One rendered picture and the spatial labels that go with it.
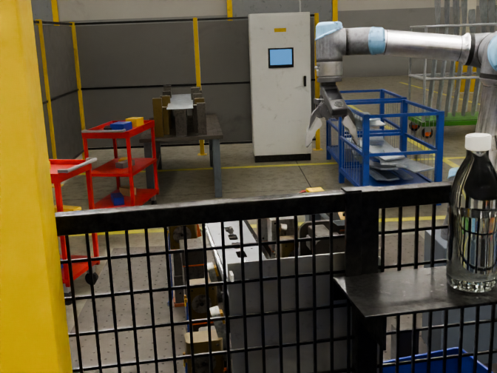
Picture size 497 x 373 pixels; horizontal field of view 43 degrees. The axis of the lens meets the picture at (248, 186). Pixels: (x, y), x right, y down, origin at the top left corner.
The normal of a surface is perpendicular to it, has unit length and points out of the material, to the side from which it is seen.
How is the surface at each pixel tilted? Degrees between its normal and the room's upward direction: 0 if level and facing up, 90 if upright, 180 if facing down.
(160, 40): 90
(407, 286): 0
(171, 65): 90
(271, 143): 90
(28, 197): 90
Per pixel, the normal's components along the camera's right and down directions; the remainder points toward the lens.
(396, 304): -0.04, -0.97
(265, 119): 0.04, 0.23
